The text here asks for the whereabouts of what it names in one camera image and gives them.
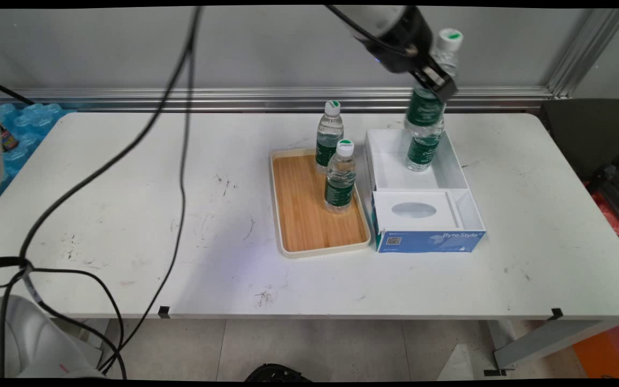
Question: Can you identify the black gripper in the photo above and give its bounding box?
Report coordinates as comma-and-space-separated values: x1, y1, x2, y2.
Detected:
373, 6, 458, 103

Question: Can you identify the clear water bottle green label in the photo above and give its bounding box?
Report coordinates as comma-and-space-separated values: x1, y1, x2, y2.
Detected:
405, 126, 444, 173
315, 100, 344, 175
324, 139, 357, 213
404, 28, 464, 135

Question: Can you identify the white open cardboard box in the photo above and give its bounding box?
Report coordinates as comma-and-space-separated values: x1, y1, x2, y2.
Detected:
364, 128, 472, 194

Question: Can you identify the white and blue tissue box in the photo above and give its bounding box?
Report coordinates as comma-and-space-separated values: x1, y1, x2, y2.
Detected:
371, 188, 486, 254

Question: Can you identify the bamboo tray cream rim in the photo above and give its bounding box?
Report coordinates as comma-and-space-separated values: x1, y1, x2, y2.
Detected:
270, 148, 372, 259

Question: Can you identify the red bag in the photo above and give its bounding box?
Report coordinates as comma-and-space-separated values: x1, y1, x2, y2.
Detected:
584, 183, 619, 248

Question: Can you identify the white table leg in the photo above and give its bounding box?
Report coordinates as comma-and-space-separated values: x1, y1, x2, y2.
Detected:
484, 320, 619, 371

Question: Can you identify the orange mat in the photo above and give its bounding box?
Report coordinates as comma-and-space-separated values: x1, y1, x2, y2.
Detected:
573, 321, 619, 379

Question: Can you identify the black round object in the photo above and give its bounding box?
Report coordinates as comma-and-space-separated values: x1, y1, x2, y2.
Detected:
245, 363, 310, 382

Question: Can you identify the blue shrink-wrapped water bottle pack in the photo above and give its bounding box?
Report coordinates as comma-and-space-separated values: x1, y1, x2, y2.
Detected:
0, 102, 74, 195

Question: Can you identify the white rounded machine base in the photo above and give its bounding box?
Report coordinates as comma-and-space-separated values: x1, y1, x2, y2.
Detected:
0, 295, 107, 379

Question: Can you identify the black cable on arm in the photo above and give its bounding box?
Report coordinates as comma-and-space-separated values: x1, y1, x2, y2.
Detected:
325, 5, 415, 55

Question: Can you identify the horizontal aluminium frame rail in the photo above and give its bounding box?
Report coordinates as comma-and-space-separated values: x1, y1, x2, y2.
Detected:
0, 86, 555, 112

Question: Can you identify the slanted aluminium frame post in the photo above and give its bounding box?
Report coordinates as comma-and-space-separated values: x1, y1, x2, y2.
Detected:
546, 8, 619, 99

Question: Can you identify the long black hanging cable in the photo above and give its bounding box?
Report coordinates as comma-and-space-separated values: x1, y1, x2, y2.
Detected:
19, 5, 204, 264
97, 32, 198, 374

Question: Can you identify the black looped cable bundle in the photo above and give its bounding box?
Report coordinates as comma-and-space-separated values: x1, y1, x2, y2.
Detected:
0, 257, 127, 379

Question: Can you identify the short black cable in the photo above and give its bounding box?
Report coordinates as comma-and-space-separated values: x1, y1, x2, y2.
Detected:
0, 77, 34, 104

